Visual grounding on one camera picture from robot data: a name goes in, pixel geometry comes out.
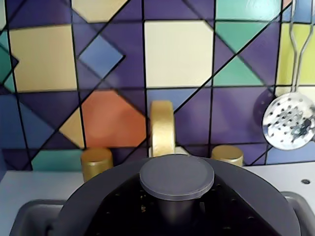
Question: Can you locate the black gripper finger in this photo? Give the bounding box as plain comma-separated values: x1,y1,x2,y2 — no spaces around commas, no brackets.
196,173,295,236
94,172,161,236

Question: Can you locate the grey pot lid with knob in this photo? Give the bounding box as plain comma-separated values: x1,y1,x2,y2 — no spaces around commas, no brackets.
58,154,302,236

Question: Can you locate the gold faucet knob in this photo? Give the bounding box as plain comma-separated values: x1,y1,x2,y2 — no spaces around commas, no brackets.
80,147,114,183
211,145,245,167

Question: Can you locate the grey sink basin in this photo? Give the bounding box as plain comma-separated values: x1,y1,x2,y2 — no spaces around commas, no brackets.
14,190,315,236

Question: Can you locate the gold faucet spout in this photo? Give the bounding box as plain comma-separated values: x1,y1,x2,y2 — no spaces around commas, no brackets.
149,99,177,158

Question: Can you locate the steel skimmer spoon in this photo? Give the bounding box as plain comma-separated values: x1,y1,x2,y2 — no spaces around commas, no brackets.
261,0,315,151

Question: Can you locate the colourful tile backsplash panel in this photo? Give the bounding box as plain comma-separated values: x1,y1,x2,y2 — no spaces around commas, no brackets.
0,0,315,173

